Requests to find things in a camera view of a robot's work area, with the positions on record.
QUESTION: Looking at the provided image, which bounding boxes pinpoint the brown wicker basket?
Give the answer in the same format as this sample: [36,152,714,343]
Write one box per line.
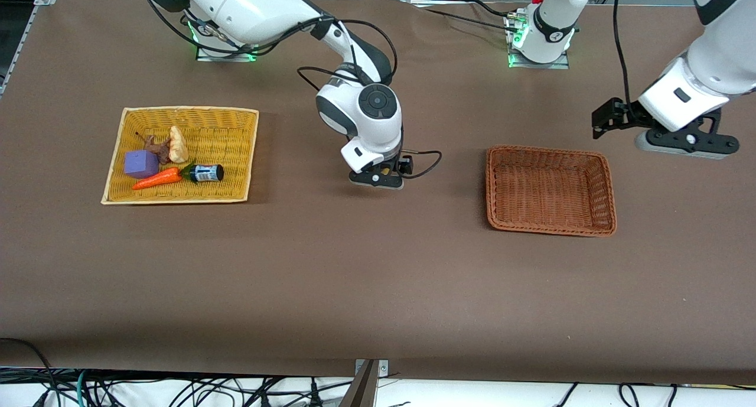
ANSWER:
[485,145,618,237]

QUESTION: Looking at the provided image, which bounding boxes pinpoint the yellow wicker basket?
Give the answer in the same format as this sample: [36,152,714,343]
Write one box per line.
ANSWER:
[100,106,260,206]

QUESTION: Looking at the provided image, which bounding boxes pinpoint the small can with black cap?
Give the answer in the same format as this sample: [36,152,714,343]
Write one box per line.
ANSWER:
[192,164,225,183]

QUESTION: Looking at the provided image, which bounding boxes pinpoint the toy bread loaf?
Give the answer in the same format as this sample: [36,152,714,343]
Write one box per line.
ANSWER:
[168,125,190,164]

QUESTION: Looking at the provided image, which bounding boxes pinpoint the brown toy lion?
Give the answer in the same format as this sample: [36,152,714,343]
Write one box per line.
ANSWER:
[136,132,173,164]

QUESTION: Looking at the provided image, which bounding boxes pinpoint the orange toy carrot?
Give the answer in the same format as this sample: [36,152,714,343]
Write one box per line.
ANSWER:
[131,162,198,191]

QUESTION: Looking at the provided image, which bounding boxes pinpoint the dark support beam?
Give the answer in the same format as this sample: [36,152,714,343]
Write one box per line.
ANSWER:
[338,360,379,407]

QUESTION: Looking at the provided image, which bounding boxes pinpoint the purple cube block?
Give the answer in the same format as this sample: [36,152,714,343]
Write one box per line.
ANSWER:
[123,149,160,180]

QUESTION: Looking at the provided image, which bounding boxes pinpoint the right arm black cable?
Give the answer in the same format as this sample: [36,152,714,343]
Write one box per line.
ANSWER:
[142,0,442,180]

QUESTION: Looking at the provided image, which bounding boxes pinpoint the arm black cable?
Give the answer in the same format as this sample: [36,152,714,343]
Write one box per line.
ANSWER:
[612,0,634,103]
[142,0,442,180]

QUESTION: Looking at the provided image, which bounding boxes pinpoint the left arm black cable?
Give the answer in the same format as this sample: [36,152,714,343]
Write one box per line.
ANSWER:
[612,0,634,103]

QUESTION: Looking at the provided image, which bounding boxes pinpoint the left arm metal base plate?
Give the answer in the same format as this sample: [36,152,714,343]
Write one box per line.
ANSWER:
[508,51,571,70]

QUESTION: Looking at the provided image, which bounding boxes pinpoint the black base cable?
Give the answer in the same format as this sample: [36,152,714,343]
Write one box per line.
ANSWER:
[468,0,522,21]
[413,4,511,32]

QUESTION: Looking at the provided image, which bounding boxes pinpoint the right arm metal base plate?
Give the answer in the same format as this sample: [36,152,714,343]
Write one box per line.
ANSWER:
[195,41,259,63]

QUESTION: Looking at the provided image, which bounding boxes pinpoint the metal table edge bracket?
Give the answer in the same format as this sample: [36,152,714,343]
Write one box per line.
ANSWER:
[354,359,390,378]

